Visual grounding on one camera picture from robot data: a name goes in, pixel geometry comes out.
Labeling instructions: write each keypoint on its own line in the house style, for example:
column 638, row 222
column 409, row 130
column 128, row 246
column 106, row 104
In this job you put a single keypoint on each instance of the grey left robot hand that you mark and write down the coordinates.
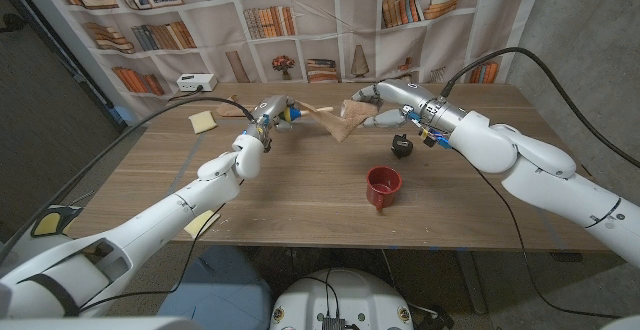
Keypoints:
column 272, row 107

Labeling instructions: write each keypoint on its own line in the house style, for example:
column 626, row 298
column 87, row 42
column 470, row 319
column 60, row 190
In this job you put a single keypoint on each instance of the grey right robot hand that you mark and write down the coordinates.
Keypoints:
column 405, row 97

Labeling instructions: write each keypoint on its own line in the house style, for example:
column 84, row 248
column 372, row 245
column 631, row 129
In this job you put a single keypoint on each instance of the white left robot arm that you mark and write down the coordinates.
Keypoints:
column 150, row 220

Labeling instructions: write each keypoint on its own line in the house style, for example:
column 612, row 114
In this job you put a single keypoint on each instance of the black tape measure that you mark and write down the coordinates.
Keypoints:
column 401, row 145

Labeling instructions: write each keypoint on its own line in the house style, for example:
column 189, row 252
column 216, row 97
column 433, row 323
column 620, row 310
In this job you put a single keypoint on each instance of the white power box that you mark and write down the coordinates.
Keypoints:
column 196, row 82

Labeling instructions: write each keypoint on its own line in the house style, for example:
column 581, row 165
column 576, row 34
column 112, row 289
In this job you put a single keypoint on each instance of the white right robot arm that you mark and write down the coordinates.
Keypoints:
column 550, row 180

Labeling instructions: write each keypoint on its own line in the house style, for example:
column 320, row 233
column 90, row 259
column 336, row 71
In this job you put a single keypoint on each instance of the grey table leg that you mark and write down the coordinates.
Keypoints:
column 472, row 280

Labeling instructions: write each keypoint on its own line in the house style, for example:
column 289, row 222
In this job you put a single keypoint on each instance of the tan adhesive wrap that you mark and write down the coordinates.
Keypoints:
column 345, row 122

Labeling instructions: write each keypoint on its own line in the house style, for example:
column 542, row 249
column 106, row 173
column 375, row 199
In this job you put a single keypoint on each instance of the yellow sponge far left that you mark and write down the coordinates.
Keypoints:
column 202, row 121

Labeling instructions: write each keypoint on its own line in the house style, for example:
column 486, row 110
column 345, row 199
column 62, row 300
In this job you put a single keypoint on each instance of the yellow sponge near edge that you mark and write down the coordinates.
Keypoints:
column 200, row 225

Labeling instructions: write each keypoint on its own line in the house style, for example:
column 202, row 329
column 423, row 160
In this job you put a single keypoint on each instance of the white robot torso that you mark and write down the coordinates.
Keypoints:
column 345, row 295

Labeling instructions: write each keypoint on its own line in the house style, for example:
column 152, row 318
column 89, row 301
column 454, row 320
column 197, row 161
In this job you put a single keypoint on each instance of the yellow and black panel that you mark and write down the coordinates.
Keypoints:
column 49, row 222

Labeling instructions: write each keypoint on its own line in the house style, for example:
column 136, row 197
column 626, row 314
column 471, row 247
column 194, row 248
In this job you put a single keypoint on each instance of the blue-grey bin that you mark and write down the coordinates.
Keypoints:
column 220, row 295

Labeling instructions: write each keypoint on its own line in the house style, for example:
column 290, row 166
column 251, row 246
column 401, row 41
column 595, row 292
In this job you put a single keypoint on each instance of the red mug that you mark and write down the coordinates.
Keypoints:
column 384, row 185

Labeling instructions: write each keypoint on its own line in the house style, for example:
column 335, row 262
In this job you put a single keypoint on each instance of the printed bookshelf backdrop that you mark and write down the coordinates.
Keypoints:
column 325, row 25

